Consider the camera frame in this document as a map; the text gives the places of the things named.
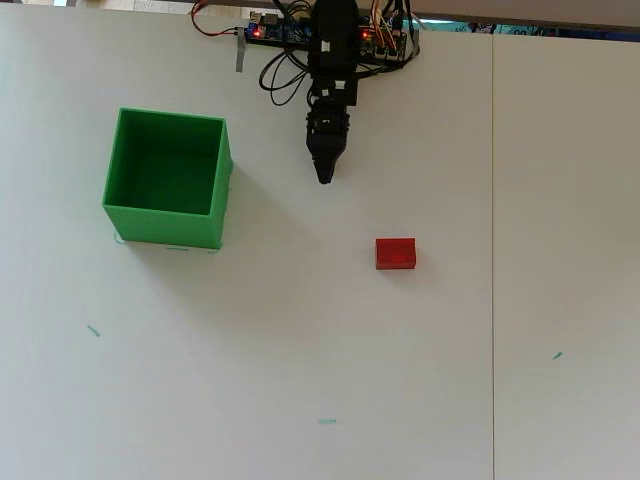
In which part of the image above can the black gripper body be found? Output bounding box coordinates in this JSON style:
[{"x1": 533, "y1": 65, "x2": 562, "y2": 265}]
[{"x1": 304, "y1": 101, "x2": 351, "y2": 145}]

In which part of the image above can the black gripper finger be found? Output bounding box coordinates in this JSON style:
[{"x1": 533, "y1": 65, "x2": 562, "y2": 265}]
[
  {"x1": 326, "y1": 141, "x2": 349, "y2": 186},
  {"x1": 305, "y1": 141, "x2": 329, "y2": 186}
]

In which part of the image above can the red block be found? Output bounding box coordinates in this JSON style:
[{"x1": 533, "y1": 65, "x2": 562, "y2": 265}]
[{"x1": 375, "y1": 237, "x2": 418, "y2": 272}]

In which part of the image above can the green plastic bin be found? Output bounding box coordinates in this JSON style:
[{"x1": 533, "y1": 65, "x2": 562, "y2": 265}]
[{"x1": 101, "y1": 106, "x2": 236, "y2": 250}]

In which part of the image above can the green circuit board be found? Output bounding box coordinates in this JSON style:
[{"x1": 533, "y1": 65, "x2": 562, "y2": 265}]
[{"x1": 358, "y1": 15, "x2": 409, "y2": 62}]

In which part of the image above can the blue circuit board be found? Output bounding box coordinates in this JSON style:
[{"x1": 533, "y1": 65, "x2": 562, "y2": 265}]
[{"x1": 246, "y1": 10, "x2": 314, "y2": 46}]

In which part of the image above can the grey tape strip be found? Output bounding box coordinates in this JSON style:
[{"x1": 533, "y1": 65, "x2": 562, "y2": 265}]
[{"x1": 234, "y1": 26, "x2": 248, "y2": 74}]

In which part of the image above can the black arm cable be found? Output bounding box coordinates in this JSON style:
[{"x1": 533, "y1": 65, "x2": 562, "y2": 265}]
[{"x1": 258, "y1": 47, "x2": 314, "y2": 108}]

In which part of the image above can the electronics board with wires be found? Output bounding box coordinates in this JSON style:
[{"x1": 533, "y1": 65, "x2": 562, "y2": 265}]
[{"x1": 243, "y1": 27, "x2": 422, "y2": 65}]

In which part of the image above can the coloured jumper wire bundle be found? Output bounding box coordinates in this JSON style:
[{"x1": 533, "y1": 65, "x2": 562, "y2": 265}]
[{"x1": 368, "y1": 0, "x2": 407, "y2": 50}]

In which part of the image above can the black power cable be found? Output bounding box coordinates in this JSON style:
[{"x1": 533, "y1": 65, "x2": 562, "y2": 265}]
[{"x1": 398, "y1": 0, "x2": 422, "y2": 65}]

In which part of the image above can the thin red wire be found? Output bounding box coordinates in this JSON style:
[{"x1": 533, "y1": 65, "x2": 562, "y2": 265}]
[{"x1": 191, "y1": 0, "x2": 241, "y2": 38}]

